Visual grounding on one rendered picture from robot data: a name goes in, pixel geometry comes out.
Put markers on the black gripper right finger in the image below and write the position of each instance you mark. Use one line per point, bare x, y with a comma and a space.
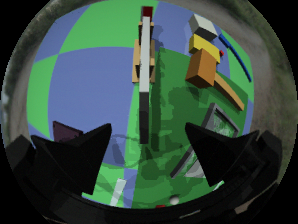
217, 153

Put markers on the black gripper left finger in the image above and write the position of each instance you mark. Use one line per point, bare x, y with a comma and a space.
80, 158

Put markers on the green flat mat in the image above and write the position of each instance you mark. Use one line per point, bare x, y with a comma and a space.
173, 103

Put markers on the yellow block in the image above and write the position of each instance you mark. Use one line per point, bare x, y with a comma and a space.
196, 43

